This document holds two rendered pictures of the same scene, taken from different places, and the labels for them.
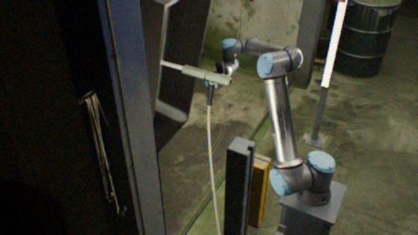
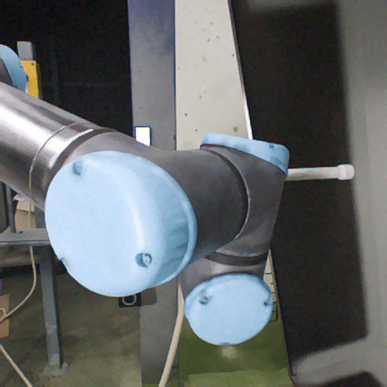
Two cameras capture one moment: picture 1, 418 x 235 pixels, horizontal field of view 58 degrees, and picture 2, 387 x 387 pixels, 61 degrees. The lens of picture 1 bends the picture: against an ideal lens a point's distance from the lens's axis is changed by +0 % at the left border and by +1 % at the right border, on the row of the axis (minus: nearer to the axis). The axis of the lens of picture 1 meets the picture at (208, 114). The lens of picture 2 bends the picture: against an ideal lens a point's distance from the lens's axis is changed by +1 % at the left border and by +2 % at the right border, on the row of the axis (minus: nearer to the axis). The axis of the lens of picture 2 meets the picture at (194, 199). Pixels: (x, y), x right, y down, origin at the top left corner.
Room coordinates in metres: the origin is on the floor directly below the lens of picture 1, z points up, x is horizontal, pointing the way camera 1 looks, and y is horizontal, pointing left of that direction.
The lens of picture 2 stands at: (2.45, -0.36, 1.24)
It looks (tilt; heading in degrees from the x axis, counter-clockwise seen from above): 11 degrees down; 145
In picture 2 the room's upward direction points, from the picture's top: straight up
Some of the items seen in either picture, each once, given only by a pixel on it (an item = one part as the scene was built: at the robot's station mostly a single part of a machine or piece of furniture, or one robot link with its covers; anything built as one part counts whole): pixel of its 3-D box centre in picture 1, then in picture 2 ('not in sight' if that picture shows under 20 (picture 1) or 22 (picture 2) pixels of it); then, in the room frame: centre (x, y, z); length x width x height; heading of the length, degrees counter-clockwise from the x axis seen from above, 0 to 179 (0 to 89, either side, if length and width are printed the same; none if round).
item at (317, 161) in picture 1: (317, 170); not in sight; (1.46, -0.59, 0.83); 0.17 x 0.15 x 0.18; 111
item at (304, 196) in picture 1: (314, 187); not in sight; (1.47, -0.59, 0.69); 0.19 x 0.19 x 0.10
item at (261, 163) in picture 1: (246, 188); (26, 92); (0.79, -0.11, 1.42); 0.12 x 0.06 x 0.26; 61
